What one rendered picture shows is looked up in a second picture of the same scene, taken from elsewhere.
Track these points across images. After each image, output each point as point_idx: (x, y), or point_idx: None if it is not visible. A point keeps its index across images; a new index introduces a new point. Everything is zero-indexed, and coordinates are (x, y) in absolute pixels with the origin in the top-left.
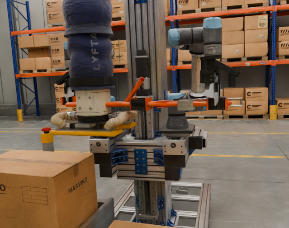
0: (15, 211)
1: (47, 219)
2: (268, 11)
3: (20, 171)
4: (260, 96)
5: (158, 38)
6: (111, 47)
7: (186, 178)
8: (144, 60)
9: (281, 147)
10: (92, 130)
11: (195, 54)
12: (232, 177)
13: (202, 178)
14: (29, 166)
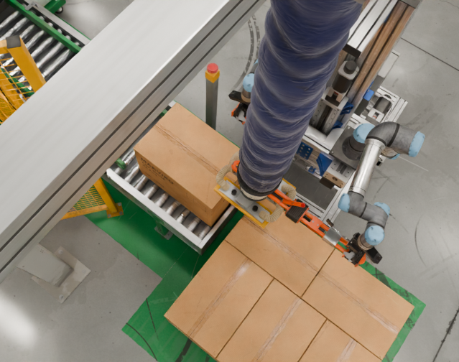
0: (179, 194)
1: (204, 214)
2: None
3: (186, 182)
4: None
5: (381, 61)
6: None
7: (399, 38)
8: (348, 81)
9: None
10: (248, 212)
11: (393, 149)
12: None
13: (421, 49)
14: (193, 172)
